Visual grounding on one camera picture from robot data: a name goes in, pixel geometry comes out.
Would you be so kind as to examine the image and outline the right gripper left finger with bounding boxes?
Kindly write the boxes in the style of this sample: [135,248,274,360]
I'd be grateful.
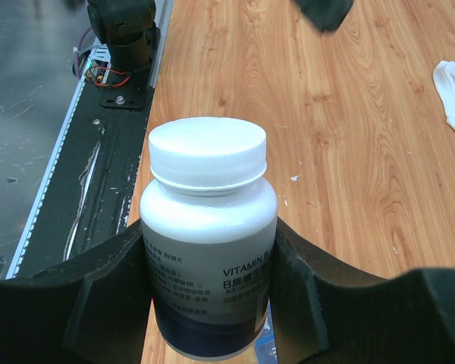
[0,222,152,363]

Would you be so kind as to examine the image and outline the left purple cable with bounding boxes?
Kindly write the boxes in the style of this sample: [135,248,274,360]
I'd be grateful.
[71,26,94,77]

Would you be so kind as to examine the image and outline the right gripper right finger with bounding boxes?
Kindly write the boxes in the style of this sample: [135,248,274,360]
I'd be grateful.
[269,221,455,363]

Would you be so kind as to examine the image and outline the white cap pill bottle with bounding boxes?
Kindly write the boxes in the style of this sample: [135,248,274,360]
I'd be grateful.
[140,117,278,361]

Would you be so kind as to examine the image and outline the blue weekly pill organizer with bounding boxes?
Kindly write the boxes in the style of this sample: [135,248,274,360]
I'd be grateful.
[254,310,278,364]

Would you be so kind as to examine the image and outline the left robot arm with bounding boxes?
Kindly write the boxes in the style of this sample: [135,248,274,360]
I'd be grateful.
[86,0,353,72]

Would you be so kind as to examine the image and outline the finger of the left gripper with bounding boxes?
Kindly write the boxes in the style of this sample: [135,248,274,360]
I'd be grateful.
[295,0,353,31]

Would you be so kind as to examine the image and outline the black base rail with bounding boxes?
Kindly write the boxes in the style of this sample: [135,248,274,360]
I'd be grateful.
[4,1,173,279]

